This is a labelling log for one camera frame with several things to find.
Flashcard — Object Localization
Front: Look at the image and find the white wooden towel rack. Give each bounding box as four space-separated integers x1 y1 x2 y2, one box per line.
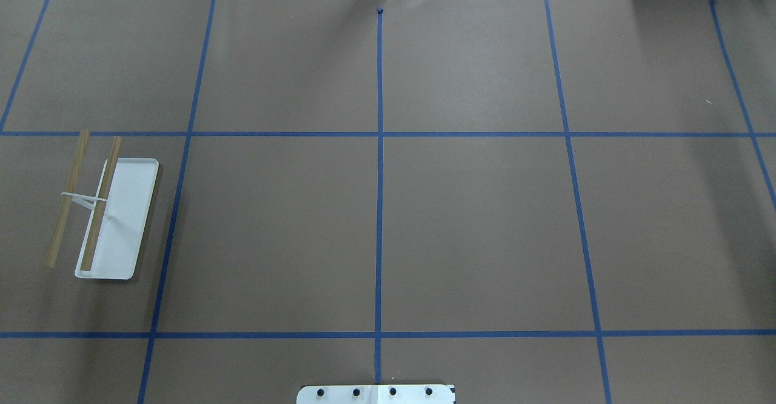
44 129 161 281

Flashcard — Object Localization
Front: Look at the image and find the white camera pillar with base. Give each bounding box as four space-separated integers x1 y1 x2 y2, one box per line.
296 384 457 403

